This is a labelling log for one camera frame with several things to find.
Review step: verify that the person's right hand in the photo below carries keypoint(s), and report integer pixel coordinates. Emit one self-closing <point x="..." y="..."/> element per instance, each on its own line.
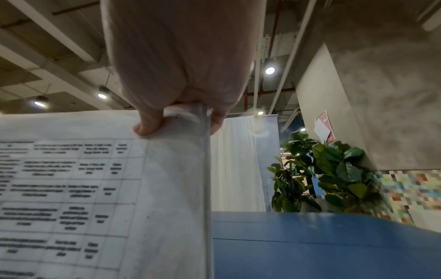
<point x="182" y="54"/>

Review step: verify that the pile of printed papers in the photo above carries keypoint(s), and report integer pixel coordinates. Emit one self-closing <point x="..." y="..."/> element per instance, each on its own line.
<point x="103" y="204"/>

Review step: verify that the dense table print paper sheet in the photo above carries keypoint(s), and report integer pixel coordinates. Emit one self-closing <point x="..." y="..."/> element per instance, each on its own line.
<point x="103" y="204"/>

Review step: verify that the group of ceiling lamps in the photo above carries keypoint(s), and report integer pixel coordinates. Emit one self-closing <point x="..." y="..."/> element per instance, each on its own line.
<point x="270" y="70"/>

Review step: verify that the white curtain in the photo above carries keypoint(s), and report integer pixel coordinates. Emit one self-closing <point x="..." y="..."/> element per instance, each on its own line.
<point x="237" y="163"/>

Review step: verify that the red white poster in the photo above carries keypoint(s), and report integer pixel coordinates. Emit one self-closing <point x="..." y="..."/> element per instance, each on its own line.
<point x="325" y="126"/>

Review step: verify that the green potted plant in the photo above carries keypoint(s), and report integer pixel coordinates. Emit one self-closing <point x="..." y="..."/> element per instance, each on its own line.
<point x="330" y="174"/>

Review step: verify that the concrete pillar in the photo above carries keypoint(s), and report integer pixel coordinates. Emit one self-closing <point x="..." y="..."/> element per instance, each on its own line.
<point x="379" y="95"/>

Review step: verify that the colourful mosaic tile wall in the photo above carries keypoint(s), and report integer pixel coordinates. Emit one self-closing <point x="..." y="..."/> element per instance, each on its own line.
<point x="410" y="196"/>

